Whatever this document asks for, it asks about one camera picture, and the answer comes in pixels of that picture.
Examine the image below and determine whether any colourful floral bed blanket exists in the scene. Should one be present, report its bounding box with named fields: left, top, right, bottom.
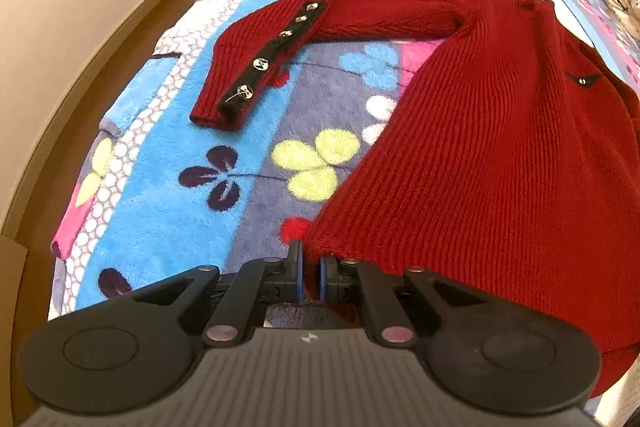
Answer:
left=46, top=0, right=640, bottom=427

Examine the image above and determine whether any red knit cardigan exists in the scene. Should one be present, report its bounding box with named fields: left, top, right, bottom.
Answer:
left=191, top=0, right=639, bottom=393

